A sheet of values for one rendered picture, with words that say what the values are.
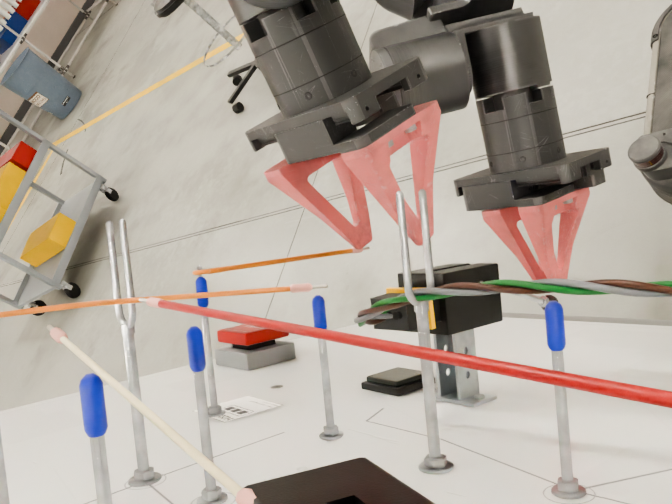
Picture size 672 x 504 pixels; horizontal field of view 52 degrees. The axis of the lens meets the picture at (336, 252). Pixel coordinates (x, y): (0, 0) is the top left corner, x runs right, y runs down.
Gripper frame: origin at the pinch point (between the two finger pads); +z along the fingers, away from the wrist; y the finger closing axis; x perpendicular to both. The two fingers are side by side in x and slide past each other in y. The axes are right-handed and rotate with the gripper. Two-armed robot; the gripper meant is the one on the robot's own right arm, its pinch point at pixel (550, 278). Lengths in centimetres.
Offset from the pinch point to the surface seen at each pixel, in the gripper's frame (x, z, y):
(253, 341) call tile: -14.3, 1.5, -22.7
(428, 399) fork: -22.3, -0.8, 7.4
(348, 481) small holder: -36.4, -6.9, 19.6
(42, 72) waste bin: 196, -143, -658
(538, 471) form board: -20.1, 3.3, 11.5
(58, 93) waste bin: 206, -122, -661
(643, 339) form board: 9.4, 8.6, 1.4
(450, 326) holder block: -14.1, -1.3, 2.0
